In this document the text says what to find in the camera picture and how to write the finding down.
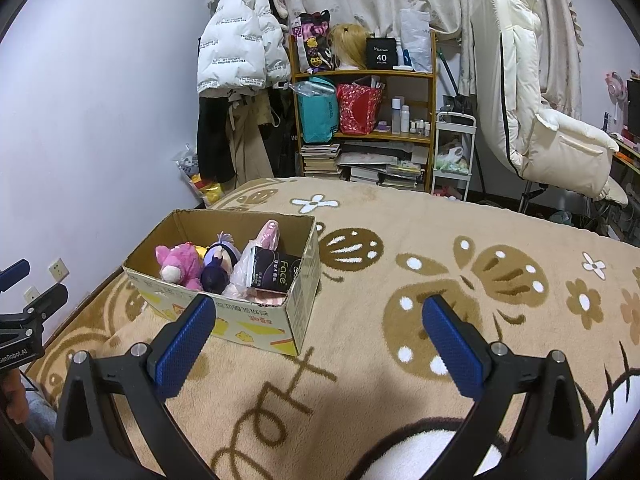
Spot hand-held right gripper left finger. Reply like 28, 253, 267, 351
52, 293, 217, 480

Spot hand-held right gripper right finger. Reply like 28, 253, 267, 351
421, 294, 589, 480

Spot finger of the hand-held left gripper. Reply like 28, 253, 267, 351
0, 283, 70, 346
0, 258, 31, 292

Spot printed cardboard box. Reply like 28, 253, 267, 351
122, 209, 322, 357

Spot purple plush doll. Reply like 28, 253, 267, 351
201, 232, 242, 295

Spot pink plush bear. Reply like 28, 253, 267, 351
155, 241, 204, 291

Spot pink plastic bag roll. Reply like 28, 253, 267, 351
222, 220, 281, 299

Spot black tissue pack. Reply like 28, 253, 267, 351
245, 246, 304, 294

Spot person's left hand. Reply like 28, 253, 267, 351
0, 367, 29, 424

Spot grey cloth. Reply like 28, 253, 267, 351
22, 389, 57, 443

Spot beige printed blanket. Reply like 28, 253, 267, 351
25, 177, 640, 480

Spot plastic bag of toys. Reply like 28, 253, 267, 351
175, 144, 227, 207

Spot pile of papers and books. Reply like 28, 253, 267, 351
343, 141, 427, 190

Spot white trolley cart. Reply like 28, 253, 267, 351
431, 110, 477, 202

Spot dark hanging garment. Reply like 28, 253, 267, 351
196, 94, 237, 184

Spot beige trousers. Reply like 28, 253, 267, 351
226, 94, 274, 187

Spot stack of books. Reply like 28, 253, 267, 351
300, 143, 344, 179

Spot black hanging garment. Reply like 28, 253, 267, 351
269, 85, 302, 179

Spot wooden shelf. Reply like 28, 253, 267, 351
289, 30, 439, 192

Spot red patterned bag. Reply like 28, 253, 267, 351
335, 82, 386, 136

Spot teal bag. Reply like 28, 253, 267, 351
297, 77, 339, 144

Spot white padded chair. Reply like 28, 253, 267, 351
471, 0, 629, 207

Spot clear plastic bag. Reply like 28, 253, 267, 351
290, 80, 337, 99

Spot black box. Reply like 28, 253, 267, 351
365, 36, 399, 68

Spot pink desk fan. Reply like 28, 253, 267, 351
604, 71, 628, 137

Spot white puffer jacket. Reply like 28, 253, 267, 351
197, 0, 292, 97

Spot white plastic bag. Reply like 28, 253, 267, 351
399, 7, 434, 74

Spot blond wig head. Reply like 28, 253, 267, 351
327, 22, 369, 72

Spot patterned tote bag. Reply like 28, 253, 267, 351
294, 9, 334, 74

